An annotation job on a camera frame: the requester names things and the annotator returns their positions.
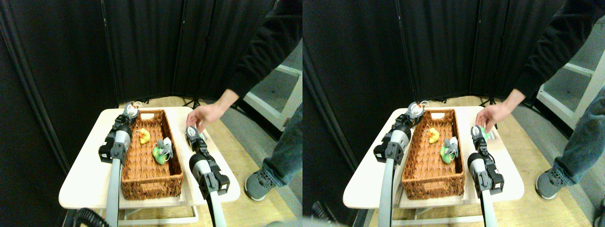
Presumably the person's hand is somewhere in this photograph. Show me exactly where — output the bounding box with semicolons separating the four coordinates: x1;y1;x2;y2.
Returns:
186;102;226;134
475;102;515;134

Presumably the light green toy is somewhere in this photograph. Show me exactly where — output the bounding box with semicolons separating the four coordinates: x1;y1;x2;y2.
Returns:
440;146;455;165
152;147;170;166

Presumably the white and orange toy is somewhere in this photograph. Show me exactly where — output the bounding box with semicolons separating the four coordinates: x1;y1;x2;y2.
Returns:
124;101;141;119
409;100;429;119

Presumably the grey toy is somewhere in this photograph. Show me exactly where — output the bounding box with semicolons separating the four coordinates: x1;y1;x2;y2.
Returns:
447;136;460;159
157;137;173;161

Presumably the low white table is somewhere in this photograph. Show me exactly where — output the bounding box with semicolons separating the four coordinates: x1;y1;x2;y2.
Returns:
343;106;525;226
59;107;241;226

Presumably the black ribbed hose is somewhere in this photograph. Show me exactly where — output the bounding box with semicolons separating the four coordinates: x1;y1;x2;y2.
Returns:
311;201;339;226
71;207;112;227

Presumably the white shelf unit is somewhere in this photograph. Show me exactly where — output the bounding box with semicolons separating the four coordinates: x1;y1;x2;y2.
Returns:
243;40;303;131
536;21;605;131

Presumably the brown wicker basket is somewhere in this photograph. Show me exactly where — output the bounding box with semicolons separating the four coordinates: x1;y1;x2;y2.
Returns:
121;110;184;200
402;109;466;199

